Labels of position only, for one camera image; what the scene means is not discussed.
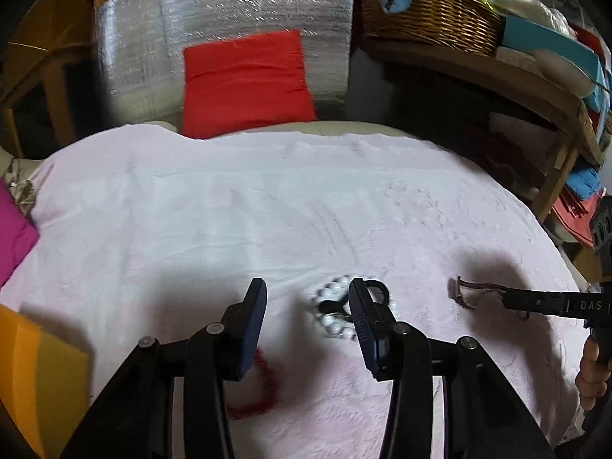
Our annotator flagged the red bead bracelet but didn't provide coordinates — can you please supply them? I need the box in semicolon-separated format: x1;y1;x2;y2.
226;347;279;422

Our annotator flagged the white bead bracelet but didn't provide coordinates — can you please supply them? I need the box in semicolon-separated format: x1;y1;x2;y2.
310;273;399;341

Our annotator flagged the black hair tie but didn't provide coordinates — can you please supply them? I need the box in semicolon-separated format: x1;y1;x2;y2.
316;277;391;324

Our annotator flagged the person's right hand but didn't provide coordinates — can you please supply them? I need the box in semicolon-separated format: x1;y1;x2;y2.
575;336;611;411

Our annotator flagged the wooden shelf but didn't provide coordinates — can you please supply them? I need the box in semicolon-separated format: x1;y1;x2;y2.
363;39;606;223

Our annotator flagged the orange cardboard box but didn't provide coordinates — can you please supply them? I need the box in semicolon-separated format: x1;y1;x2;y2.
1;307;90;458

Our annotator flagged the magenta cushion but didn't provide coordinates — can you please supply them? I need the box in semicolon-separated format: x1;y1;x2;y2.
0;182;39;285

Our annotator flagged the red cushion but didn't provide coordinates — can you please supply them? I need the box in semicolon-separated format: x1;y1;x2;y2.
182;30;316;139

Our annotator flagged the silver fabric pouch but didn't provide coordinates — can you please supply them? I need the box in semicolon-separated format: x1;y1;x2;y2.
2;158;41;216

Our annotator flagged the wooden side table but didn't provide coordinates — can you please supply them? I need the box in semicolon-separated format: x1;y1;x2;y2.
1;0;94;159

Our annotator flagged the silver foil insulation sheet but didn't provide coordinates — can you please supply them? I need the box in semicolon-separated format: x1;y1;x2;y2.
94;0;354;127

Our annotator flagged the wicker basket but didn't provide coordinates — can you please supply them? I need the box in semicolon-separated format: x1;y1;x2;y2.
361;0;503;56

